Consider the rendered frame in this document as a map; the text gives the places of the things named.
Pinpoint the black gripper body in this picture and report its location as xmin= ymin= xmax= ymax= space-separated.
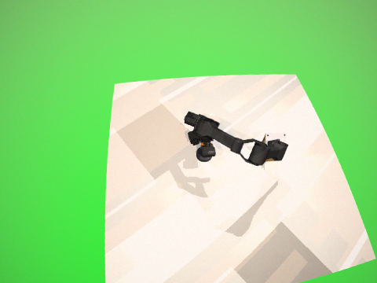
xmin=201 ymin=137 xmax=216 ymax=158

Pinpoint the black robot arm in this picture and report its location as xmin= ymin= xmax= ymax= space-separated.
xmin=184 ymin=111 xmax=289 ymax=166

